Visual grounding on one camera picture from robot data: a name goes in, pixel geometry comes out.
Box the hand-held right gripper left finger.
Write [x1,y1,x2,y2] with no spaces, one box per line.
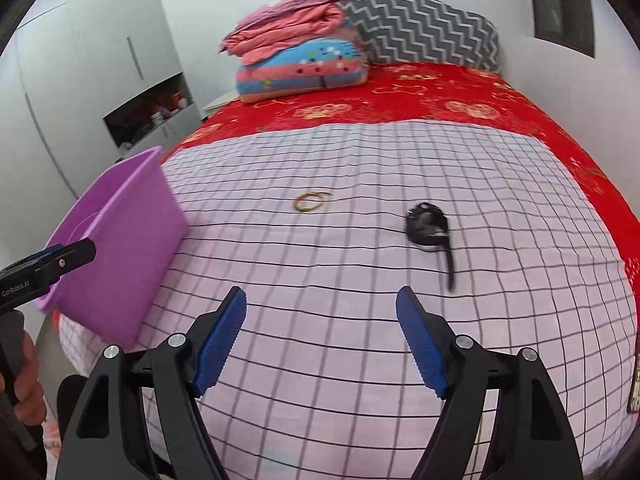
[55,286,248,480]

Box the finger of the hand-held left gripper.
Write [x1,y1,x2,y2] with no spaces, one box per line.
[32,238,97,291]
[10,244,63,267]

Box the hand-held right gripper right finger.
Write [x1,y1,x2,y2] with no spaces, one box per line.
[395,286,585,480]

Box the purple plastic tub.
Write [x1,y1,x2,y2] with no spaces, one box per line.
[35,146,188,353]

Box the black wristwatch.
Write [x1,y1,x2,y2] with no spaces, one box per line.
[405,201,457,292]

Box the orange cord bracelet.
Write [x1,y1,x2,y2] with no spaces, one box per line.
[293,190,332,213]

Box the person's left hand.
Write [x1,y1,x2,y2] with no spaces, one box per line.
[0,332,48,423]

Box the pink checked sheet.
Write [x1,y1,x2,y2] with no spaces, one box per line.
[60,119,638,480]

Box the white wardrobe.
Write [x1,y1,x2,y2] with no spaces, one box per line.
[15,0,201,201]

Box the white nightstand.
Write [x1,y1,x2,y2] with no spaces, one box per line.
[202,91,240,121]

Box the red patterned bedsheet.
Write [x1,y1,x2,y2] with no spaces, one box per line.
[172,61,640,281]

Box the colourful striped pillow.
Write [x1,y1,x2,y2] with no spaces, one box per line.
[236,27,371,105]

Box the grey chevron pillow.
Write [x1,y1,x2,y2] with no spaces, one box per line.
[332,0,502,73]

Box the pink folded quilt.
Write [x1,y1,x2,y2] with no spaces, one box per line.
[220,0,356,66]

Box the dark window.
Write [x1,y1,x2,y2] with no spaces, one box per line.
[525,0,596,58]

